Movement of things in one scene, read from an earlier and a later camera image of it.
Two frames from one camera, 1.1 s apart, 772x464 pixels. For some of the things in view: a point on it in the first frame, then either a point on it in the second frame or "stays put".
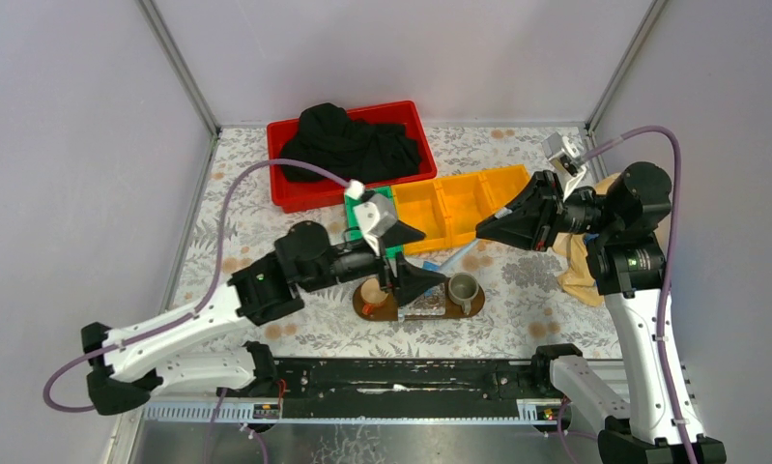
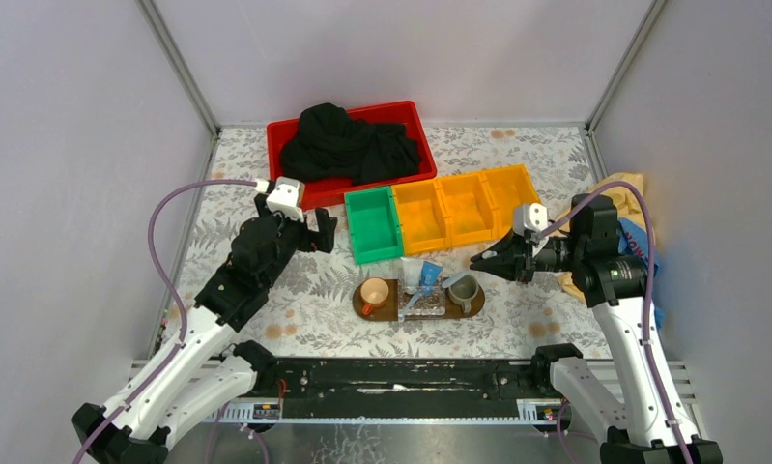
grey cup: (463, 288) stays put
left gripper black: (388, 270) -> (305, 229)
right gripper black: (536, 217) -> (512, 258)
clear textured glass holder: (429, 303) stays put
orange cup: (372, 295) stays put
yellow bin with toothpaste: (467, 200) stays put
